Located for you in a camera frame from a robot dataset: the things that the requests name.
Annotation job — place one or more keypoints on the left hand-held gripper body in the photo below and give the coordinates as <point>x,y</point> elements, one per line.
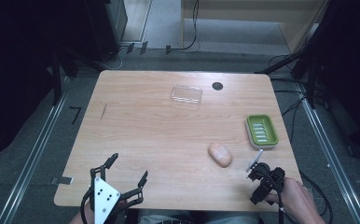
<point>104,194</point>

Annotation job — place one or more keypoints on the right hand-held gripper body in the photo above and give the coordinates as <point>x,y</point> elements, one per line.
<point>266,183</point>

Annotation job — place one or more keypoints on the green soap dish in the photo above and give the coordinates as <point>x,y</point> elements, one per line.
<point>262,130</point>

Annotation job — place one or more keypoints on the pink soap bar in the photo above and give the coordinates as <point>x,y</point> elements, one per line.
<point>220,154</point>

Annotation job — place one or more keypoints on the person's left hand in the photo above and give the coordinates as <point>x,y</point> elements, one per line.
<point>122,205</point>

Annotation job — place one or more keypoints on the person's right hand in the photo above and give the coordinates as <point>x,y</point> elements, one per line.
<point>293,196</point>

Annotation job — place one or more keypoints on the clear plastic lid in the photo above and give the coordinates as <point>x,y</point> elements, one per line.
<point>186,94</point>

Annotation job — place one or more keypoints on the black stand leg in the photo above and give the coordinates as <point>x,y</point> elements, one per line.
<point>280,62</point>
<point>57,77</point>

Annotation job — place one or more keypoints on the black round table grommet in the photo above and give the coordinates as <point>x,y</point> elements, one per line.
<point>217,86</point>

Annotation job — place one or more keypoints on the black cabinet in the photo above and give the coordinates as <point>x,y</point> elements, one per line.
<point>106,28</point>

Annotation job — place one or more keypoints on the light wooden furniture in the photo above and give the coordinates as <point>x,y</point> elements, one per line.
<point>249,18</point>

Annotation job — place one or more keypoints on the metal floor rail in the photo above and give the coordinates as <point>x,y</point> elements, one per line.
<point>35,155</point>
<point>332,155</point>

